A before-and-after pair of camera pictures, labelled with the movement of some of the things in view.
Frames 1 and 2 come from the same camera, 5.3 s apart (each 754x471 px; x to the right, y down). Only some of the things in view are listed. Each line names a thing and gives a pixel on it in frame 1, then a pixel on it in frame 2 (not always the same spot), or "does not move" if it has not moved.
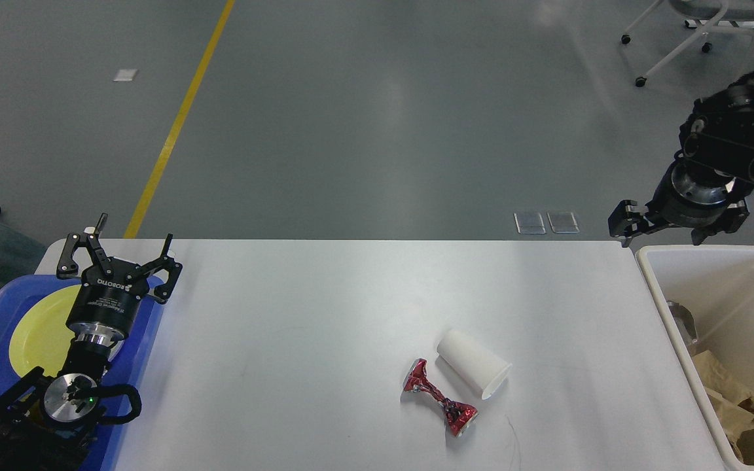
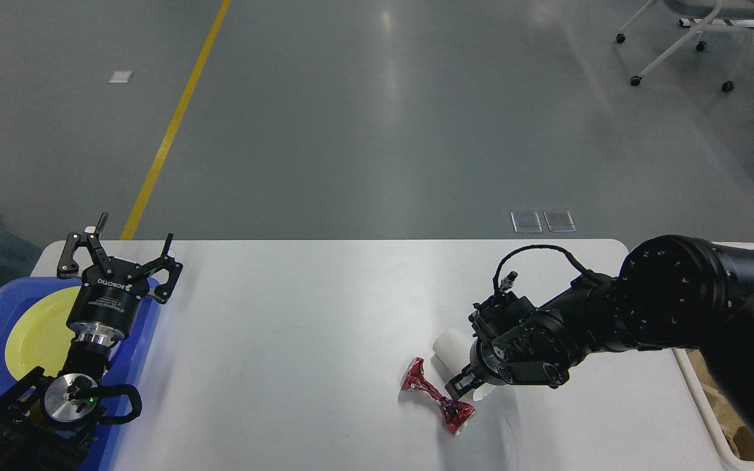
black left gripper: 111,292 does not move
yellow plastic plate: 42,338 does not move
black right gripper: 687,195 -> 484,364
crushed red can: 459,417 does not move
